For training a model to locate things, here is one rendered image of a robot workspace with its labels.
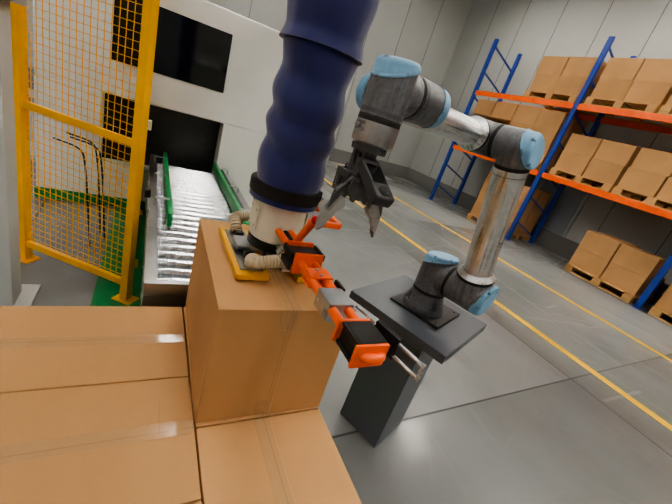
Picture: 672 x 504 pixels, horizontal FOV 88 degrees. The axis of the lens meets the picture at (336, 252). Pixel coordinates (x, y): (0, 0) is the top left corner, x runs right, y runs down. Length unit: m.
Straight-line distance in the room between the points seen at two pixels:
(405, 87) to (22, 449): 1.17
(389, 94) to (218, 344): 0.72
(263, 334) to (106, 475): 0.47
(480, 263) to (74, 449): 1.37
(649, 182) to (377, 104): 7.48
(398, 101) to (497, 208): 0.74
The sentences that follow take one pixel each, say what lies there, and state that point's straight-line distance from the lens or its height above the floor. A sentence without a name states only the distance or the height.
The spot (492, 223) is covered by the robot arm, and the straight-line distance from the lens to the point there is 1.38.
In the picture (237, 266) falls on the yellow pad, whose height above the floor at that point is 0.97.
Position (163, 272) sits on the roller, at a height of 0.54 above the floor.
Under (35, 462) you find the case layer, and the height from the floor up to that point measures 0.54.
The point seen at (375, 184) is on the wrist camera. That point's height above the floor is 1.36.
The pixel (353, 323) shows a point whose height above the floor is 1.11.
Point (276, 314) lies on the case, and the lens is 0.96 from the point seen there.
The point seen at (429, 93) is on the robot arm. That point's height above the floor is 1.55.
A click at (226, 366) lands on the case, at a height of 0.76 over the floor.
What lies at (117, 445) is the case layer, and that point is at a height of 0.54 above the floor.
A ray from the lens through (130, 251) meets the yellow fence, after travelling 2.41.
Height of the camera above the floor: 1.46
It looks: 21 degrees down
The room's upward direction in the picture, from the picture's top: 18 degrees clockwise
